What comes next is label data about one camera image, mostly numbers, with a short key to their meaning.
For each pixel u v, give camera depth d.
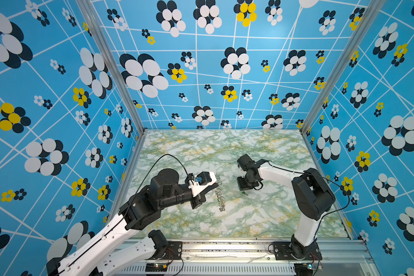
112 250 0.43
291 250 0.65
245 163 0.77
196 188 0.50
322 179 0.51
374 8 0.68
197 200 0.50
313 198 0.49
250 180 0.78
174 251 0.73
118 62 0.87
